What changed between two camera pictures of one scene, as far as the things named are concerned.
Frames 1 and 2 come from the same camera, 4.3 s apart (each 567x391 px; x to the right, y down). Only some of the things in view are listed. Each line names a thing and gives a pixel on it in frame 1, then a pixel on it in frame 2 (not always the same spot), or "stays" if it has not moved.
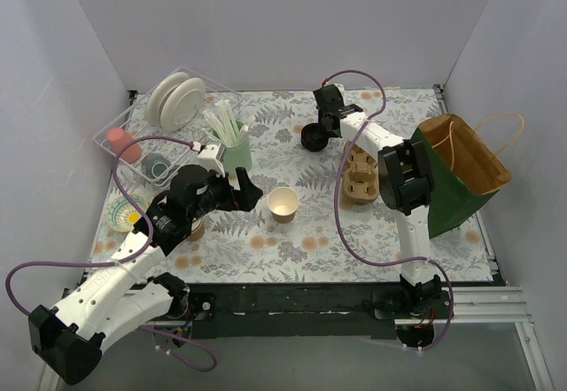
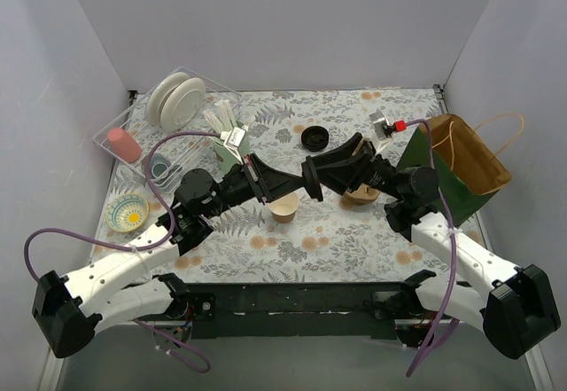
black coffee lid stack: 314,137 stays
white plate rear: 157,94 stays
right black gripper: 328,121 to 366,168
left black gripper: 233,191 to 258,178
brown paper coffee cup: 283,203 stays
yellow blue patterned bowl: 122,214 stays
